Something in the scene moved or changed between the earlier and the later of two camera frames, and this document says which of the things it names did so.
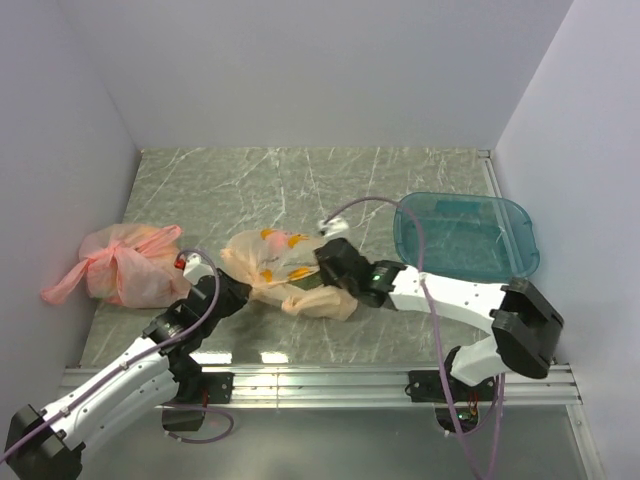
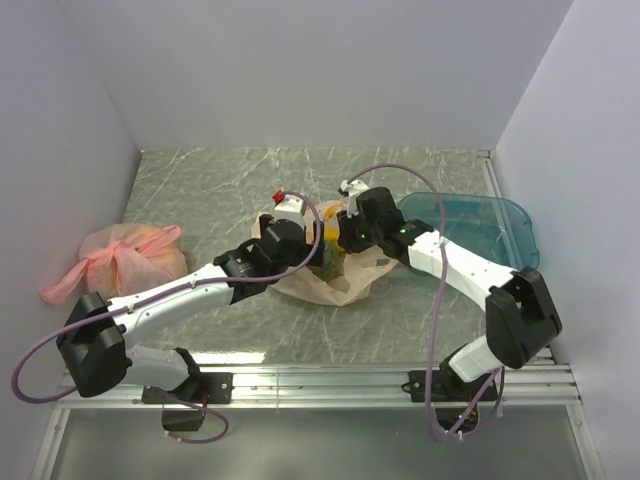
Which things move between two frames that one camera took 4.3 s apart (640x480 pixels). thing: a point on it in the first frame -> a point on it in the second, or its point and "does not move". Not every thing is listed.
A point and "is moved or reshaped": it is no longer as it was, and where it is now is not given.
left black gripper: x=233 y=291 -> x=314 y=244
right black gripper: x=327 y=261 -> x=345 y=232
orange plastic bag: x=268 y=258 is moved or reshaped
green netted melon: x=313 y=281 is moved or reshaped
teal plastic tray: x=463 y=233 does not move
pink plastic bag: x=127 y=265 does not move
